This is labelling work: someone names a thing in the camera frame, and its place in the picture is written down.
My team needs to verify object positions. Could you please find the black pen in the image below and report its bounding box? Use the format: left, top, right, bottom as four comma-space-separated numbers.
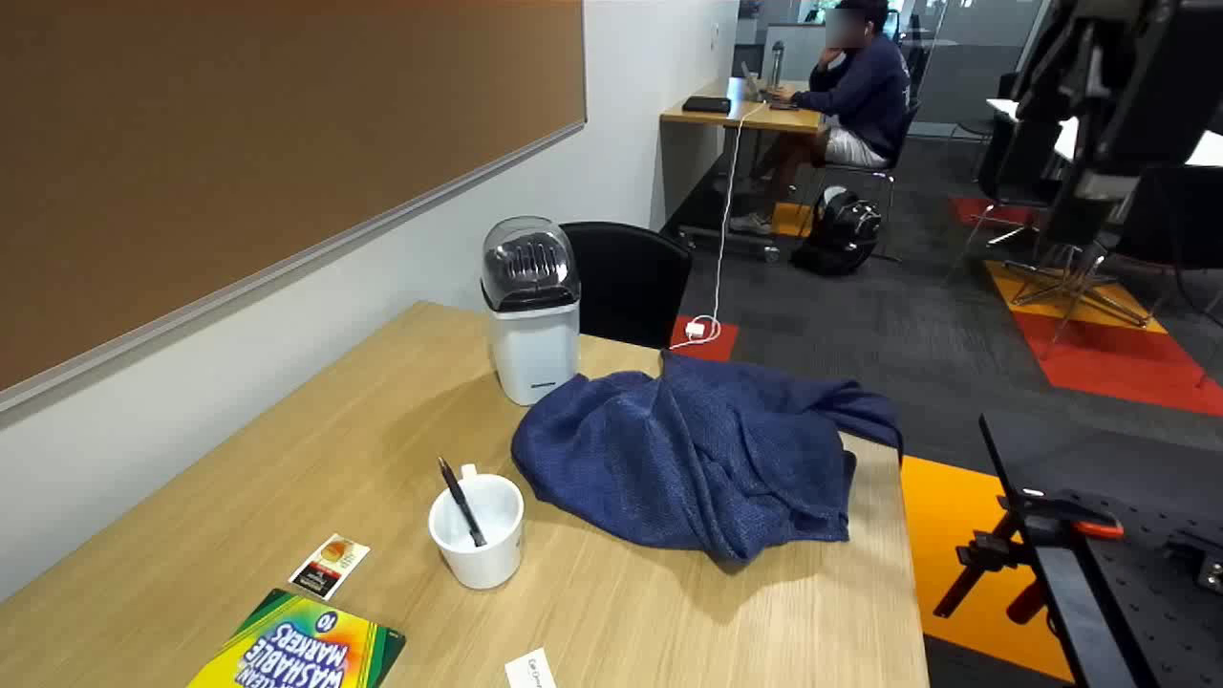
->
435, 459, 490, 551

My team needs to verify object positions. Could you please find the white mug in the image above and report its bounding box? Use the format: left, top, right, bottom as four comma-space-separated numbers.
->
423, 463, 529, 593

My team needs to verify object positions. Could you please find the black office chair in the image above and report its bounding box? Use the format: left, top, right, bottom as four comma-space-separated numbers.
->
560, 216, 698, 351

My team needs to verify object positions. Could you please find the white popcorn machine clear dome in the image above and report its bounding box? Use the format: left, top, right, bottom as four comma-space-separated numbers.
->
479, 210, 585, 409

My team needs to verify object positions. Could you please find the dark blue towel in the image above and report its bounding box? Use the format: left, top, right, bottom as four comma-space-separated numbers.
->
507, 354, 906, 568

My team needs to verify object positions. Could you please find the red base thin pole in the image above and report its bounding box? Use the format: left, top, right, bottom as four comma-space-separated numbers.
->
665, 73, 751, 354

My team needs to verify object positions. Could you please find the black backpack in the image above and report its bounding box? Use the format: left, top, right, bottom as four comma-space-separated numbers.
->
786, 182, 886, 277

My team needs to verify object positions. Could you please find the wooden office desk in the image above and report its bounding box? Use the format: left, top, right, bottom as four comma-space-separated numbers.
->
659, 87, 835, 235

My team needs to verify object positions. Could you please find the small white paper card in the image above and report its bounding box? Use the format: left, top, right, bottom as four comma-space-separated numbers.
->
502, 646, 562, 688

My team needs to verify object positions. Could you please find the small sauce packet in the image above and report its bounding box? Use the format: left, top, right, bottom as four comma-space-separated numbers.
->
288, 530, 374, 602

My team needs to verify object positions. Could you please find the seated person in navy shirt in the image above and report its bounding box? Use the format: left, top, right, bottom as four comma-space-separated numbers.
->
762, 0, 916, 197

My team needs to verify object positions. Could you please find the brown cork notice board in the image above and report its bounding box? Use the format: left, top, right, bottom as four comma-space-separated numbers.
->
0, 0, 594, 397

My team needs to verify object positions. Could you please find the green washable markers box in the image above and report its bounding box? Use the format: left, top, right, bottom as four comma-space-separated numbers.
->
189, 584, 409, 688

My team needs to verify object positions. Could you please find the black perforated breadboard table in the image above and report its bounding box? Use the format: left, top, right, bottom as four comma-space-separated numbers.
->
1025, 481, 1223, 688

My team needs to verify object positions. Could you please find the black camera stand orange clamp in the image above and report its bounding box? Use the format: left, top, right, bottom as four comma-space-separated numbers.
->
933, 411, 1128, 628

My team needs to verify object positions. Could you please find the black folding chair frame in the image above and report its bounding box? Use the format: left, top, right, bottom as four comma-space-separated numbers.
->
976, 0, 1223, 335

